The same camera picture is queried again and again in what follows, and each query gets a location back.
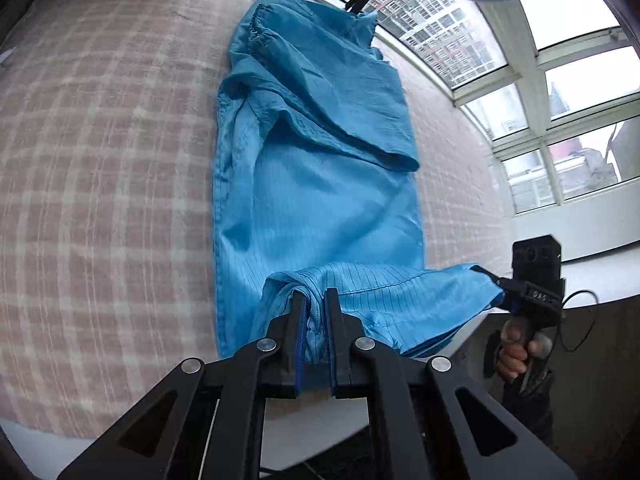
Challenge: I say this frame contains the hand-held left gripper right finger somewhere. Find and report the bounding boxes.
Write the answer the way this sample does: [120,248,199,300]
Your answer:
[324,287,576,480]

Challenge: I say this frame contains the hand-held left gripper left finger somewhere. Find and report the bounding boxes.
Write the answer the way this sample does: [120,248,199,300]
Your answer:
[57,287,308,480]

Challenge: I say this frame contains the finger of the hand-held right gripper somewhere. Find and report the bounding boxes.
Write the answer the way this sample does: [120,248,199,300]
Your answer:
[470,265,517,312]

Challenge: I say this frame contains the blue striped work coat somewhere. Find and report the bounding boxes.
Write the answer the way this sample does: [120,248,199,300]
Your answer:
[212,0,506,367]

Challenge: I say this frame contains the person's right forearm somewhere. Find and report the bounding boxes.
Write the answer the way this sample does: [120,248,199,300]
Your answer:
[501,370,557,452]

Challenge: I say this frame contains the person's right hand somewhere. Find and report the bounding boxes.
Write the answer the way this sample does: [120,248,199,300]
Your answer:
[494,325,554,384]

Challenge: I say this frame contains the pink plaid blanket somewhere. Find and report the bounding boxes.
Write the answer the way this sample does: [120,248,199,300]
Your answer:
[0,0,517,442]

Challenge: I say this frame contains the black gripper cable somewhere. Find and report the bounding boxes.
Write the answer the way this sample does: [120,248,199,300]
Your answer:
[556,289,602,354]

